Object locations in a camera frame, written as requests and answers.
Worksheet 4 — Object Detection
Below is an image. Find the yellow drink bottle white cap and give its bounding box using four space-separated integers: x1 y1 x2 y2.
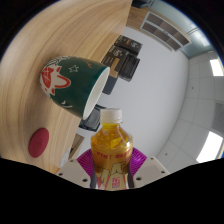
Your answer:
90 107 134 191

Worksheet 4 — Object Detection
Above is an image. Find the square ceiling light panel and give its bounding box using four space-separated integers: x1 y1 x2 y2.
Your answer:
209 58 224 77
195 130 224 164

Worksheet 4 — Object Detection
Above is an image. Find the wooden glass-door shelf cabinet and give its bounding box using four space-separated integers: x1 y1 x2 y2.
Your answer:
126 6 193 52

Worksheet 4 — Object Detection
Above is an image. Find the tall black carton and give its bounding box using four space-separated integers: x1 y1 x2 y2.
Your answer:
114 34 144 56

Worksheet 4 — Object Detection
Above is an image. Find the flat round red coaster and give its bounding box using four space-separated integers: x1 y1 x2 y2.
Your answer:
27 127 51 159

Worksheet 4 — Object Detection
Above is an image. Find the green and red printed mug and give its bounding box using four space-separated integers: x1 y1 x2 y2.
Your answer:
39 55 111 120

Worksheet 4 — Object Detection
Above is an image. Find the flat black carton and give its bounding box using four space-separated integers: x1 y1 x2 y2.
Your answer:
119 54 141 83

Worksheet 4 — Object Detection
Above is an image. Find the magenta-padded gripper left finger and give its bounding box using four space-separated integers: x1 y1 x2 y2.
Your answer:
54 148 98 189

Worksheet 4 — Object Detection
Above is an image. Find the ceiling air vent grille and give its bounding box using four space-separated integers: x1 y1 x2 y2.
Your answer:
213 102 224 133

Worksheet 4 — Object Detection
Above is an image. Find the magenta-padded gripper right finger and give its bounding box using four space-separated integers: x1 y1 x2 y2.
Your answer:
127 147 172 189

